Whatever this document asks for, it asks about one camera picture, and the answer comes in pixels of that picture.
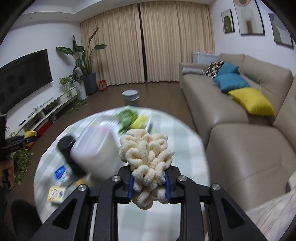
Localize yellow egg sponge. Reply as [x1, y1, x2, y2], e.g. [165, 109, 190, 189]
[25, 131, 37, 138]

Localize yellow tissue pack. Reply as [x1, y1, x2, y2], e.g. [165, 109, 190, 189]
[47, 186, 66, 204]

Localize blue tissue pack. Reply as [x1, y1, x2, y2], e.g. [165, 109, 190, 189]
[54, 165, 73, 186]

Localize cream chenille scrubber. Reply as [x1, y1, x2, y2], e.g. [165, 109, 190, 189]
[119, 129, 174, 210]

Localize green cloth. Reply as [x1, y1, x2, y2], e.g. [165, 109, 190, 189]
[116, 108, 138, 134]

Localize large yellow sponge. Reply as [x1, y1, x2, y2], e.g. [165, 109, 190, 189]
[130, 115, 148, 129]

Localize operator hand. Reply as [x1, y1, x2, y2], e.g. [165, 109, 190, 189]
[1, 159, 15, 191]

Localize white tv cabinet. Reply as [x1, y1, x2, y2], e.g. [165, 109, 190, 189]
[8, 87, 77, 137]

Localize white floral blanket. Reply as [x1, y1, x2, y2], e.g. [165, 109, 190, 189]
[246, 173, 295, 240]

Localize black chair seat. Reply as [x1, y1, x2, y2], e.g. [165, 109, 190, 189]
[11, 199, 42, 240]

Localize black cylinder container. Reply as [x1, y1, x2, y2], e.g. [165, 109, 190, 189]
[57, 136, 86, 177]

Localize beige sectional sofa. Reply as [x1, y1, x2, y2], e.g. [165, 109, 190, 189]
[179, 53, 295, 211]

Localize black television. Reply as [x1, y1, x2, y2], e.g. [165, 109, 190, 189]
[0, 49, 53, 114]

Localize translucent plastic container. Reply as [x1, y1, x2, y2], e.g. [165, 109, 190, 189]
[70, 115, 125, 181]

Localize trailing ivy plant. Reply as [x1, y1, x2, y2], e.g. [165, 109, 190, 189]
[59, 72, 89, 114]

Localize white plastic tray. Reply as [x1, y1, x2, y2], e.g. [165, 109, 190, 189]
[90, 109, 151, 137]

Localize red bag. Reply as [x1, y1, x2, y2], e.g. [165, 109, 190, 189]
[98, 80, 107, 91]

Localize tall potted plant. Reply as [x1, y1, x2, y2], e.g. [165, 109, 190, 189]
[56, 28, 107, 96]

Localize yellow cushion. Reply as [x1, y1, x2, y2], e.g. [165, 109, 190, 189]
[228, 87, 276, 116]

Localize grey trash bin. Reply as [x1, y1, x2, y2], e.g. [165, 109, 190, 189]
[122, 89, 139, 107]

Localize near blue cushion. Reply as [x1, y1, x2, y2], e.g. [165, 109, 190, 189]
[213, 73, 250, 93]

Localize blue cushion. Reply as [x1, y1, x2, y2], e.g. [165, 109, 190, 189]
[216, 62, 239, 76]
[213, 73, 250, 93]

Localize far blue cushion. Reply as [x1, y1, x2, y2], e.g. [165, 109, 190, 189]
[216, 62, 239, 76]

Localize patterned black white cushion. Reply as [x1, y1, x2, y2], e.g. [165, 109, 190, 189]
[205, 60, 224, 78]

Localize grey folded blanket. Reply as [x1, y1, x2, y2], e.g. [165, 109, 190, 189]
[181, 67, 205, 75]

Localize white storage box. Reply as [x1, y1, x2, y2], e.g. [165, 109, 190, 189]
[192, 52, 219, 64]

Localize beige curtains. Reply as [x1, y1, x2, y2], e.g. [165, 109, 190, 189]
[80, 1, 215, 85]

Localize lower abstract wall picture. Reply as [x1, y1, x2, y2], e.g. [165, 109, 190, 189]
[268, 13, 293, 49]

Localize large arch wall picture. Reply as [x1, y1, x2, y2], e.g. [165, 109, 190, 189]
[233, 0, 265, 36]

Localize small green wall picture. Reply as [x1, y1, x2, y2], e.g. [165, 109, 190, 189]
[221, 9, 235, 34]

